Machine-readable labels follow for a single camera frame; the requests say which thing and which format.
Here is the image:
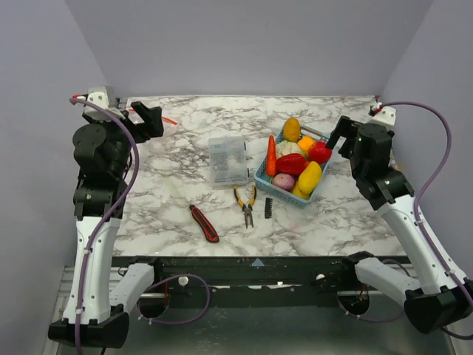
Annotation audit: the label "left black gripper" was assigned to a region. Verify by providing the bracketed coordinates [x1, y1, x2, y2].
[85, 101, 163, 176]

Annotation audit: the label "clear zip top bag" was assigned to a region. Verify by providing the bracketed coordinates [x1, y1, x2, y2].
[126, 106, 178, 125]

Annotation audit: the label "red bell pepper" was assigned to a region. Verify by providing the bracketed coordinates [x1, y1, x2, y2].
[276, 153, 309, 176]

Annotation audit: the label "orange carrot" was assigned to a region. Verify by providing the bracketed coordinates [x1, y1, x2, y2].
[265, 135, 277, 178]

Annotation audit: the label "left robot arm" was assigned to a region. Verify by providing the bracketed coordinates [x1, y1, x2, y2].
[48, 101, 164, 354]

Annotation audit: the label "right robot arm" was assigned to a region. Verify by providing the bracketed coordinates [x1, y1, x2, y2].
[327, 116, 472, 334]

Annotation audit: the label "red apple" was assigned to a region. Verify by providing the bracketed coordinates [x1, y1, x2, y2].
[307, 141, 332, 165]

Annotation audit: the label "orange yellow bell pepper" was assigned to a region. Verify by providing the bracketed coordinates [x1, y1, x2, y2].
[297, 135, 316, 155]

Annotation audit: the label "brown potato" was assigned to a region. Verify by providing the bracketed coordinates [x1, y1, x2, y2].
[283, 118, 301, 143]

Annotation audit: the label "white cauliflower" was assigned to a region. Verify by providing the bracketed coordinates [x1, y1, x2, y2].
[276, 140, 304, 159]

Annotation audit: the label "yellow lemon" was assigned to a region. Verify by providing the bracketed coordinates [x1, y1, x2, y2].
[291, 181, 310, 200]

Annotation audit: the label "purple onion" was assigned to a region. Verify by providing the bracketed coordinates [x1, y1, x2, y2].
[273, 173, 296, 192]

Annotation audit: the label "light blue plastic basket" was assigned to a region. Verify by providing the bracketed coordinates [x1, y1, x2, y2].
[253, 120, 338, 210]

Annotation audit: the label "clear plastic screw box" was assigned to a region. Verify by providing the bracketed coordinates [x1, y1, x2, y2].
[208, 136, 249, 187]

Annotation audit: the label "black bit holder strip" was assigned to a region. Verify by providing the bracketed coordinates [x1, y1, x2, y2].
[265, 197, 273, 219]

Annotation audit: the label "red black utility knife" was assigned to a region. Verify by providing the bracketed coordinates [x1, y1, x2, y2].
[189, 204, 220, 243]

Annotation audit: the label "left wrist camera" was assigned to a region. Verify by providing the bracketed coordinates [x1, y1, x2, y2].
[87, 85, 118, 109]

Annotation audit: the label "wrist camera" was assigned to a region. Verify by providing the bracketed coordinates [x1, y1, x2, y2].
[87, 85, 118, 109]
[369, 103, 396, 130]

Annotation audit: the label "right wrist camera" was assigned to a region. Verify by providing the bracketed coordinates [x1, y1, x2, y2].
[369, 103, 396, 130]

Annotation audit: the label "yellow handled pliers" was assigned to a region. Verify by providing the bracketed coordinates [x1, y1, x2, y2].
[233, 185, 257, 228]

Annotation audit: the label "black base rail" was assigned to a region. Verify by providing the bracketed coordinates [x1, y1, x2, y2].
[112, 256, 366, 311]

